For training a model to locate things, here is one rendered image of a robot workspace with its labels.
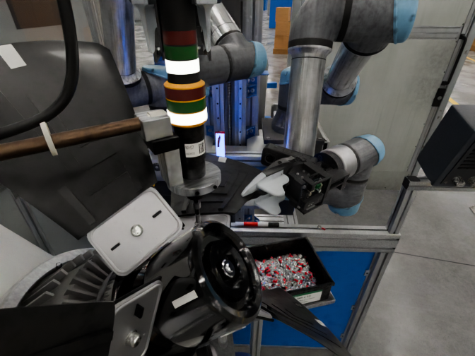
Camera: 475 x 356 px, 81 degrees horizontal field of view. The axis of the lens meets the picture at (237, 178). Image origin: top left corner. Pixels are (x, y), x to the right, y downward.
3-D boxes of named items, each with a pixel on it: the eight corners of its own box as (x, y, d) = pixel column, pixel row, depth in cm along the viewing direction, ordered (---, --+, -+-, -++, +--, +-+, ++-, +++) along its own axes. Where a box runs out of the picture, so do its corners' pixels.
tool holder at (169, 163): (163, 210, 31) (148, 128, 26) (144, 181, 36) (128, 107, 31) (231, 185, 35) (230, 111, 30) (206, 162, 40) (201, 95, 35)
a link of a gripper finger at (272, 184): (261, 198, 43) (302, 182, 48) (239, 178, 47) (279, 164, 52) (258, 212, 45) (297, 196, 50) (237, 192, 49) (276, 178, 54)
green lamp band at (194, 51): (172, 61, 26) (170, 47, 26) (160, 56, 29) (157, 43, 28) (204, 58, 28) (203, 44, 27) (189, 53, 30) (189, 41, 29)
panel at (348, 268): (161, 343, 130) (132, 243, 94) (162, 340, 131) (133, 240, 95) (338, 350, 127) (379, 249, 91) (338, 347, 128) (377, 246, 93)
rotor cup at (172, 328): (184, 394, 32) (276, 364, 28) (76, 342, 27) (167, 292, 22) (202, 286, 45) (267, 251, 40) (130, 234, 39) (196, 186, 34)
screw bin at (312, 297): (249, 318, 69) (251, 301, 65) (235, 264, 82) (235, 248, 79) (330, 300, 73) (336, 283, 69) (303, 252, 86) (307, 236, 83)
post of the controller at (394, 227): (389, 234, 86) (410, 181, 76) (384, 227, 89) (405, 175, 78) (399, 234, 86) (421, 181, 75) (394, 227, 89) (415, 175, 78)
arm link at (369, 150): (382, 171, 65) (393, 138, 60) (353, 187, 60) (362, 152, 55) (353, 158, 70) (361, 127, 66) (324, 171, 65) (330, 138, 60)
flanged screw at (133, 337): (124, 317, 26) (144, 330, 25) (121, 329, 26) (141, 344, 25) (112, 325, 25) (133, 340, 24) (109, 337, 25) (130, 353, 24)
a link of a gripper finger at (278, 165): (268, 169, 48) (303, 157, 52) (262, 164, 49) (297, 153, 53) (264, 190, 50) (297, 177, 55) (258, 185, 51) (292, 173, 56)
